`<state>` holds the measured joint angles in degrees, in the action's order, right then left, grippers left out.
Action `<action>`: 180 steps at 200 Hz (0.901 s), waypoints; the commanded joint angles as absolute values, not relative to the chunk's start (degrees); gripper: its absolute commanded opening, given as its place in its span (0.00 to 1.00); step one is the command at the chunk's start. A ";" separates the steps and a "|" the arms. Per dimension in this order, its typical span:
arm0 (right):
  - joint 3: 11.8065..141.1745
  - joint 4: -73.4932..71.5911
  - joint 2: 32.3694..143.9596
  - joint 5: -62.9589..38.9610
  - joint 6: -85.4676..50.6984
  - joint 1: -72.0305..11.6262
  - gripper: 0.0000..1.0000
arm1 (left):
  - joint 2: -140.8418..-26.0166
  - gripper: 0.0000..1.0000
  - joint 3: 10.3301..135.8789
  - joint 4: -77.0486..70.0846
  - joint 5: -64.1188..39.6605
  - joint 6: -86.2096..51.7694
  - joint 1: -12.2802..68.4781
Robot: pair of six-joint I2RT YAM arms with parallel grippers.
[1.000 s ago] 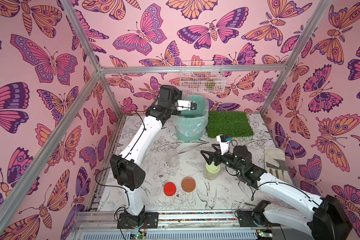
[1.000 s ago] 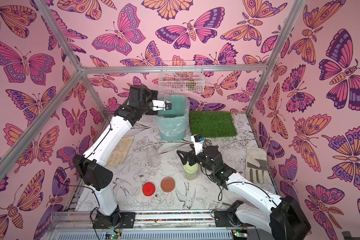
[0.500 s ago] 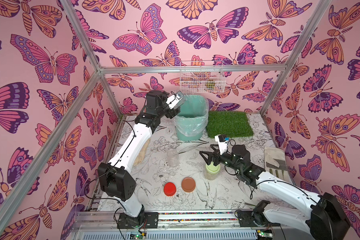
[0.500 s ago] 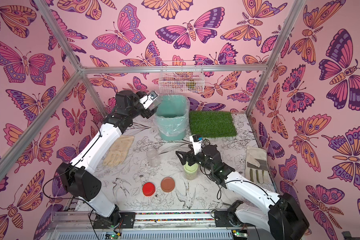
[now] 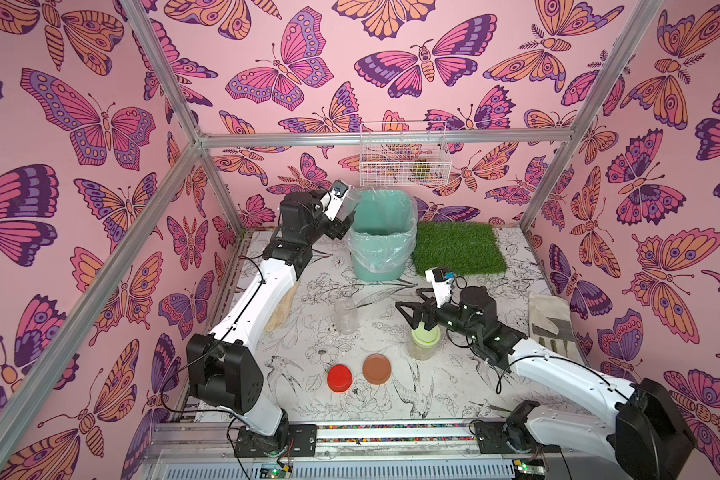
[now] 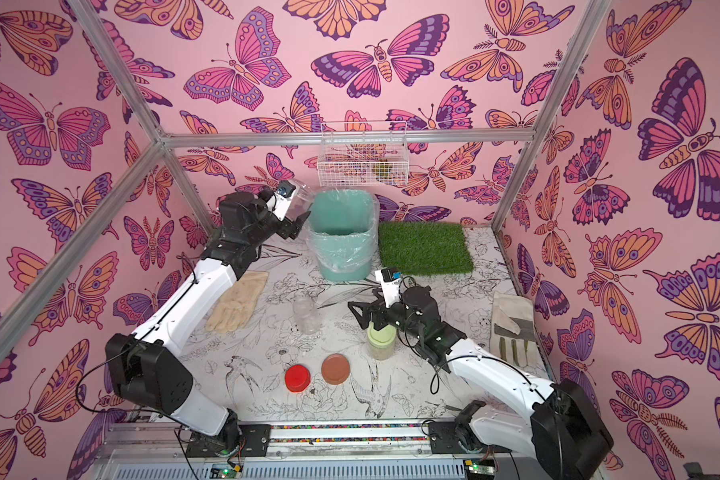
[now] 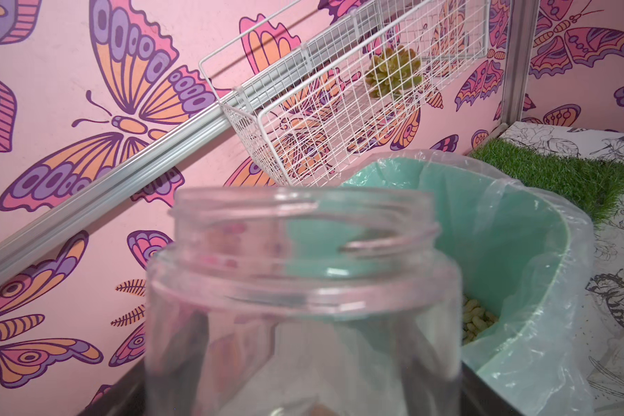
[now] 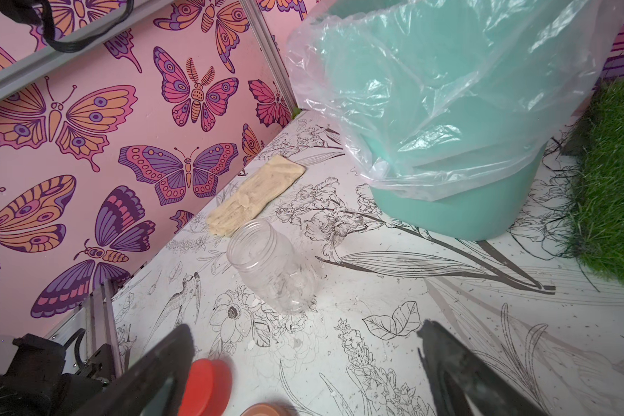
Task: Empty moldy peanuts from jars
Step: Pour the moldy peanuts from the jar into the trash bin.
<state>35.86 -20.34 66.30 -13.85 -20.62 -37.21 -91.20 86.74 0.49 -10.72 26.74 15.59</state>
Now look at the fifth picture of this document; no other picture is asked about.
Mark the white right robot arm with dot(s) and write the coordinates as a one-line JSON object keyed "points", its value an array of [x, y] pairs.
{"points": [[634, 425]]}

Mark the brown jar lid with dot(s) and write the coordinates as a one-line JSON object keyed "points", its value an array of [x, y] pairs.
{"points": [[377, 369]]}

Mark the mint green trash bin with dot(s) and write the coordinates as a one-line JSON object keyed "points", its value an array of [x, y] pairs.
{"points": [[383, 234]]}

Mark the cream work glove right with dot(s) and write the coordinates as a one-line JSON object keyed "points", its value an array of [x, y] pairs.
{"points": [[550, 324]]}

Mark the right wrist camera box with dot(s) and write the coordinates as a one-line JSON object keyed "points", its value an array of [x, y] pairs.
{"points": [[441, 280]]}

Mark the green lid peanut jar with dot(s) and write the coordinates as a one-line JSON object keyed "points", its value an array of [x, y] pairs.
{"points": [[424, 343]]}

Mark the clear peanut jar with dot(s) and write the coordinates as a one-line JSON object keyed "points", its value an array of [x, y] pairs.
{"points": [[345, 317]]}

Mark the green artificial grass mat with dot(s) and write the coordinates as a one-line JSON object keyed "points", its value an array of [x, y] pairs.
{"points": [[461, 247]]}

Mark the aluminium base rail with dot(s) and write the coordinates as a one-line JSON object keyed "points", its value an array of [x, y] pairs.
{"points": [[444, 449]]}

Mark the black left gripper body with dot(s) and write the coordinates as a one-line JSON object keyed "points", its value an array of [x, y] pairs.
{"points": [[338, 225]]}

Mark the brown lid peanut jar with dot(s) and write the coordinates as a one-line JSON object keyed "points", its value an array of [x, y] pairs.
{"points": [[349, 204]]}

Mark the white wire basket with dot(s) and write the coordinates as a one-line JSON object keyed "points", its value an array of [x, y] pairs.
{"points": [[385, 158]]}

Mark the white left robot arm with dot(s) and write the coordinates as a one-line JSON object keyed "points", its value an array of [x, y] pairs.
{"points": [[222, 369]]}

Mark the red jar lid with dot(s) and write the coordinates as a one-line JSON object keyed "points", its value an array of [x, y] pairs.
{"points": [[339, 378]]}

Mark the green object in basket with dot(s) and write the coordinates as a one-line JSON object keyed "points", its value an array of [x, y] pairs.
{"points": [[420, 171]]}

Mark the clear plastic bin liner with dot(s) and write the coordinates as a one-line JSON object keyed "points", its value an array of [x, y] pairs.
{"points": [[366, 252]]}

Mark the beige work glove left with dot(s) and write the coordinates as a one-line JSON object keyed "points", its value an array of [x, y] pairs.
{"points": [[282, 310]]}

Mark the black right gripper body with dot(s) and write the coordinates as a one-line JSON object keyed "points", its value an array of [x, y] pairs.
{"points": [[435, 312]]}

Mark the aluminium frame post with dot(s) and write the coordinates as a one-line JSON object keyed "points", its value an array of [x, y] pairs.
{"points": [[623, 49]]}

